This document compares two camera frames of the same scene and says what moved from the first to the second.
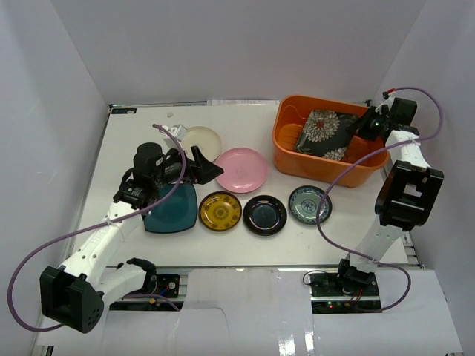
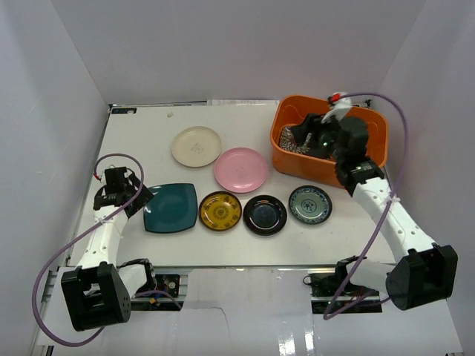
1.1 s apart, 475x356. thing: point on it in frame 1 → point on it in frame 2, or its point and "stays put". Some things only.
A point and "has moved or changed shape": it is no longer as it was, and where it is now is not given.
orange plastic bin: (291, 116) stays put
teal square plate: (177, 211) stays put
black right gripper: (359, 127) → (310, 124)
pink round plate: (245, 170) stays put
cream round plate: (206, 139) stays put
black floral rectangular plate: (326, 134) has moved or changed shape
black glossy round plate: (264, 215) stays put
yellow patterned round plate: (220, 211) stays put
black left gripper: (194, 167) → (137, 198)
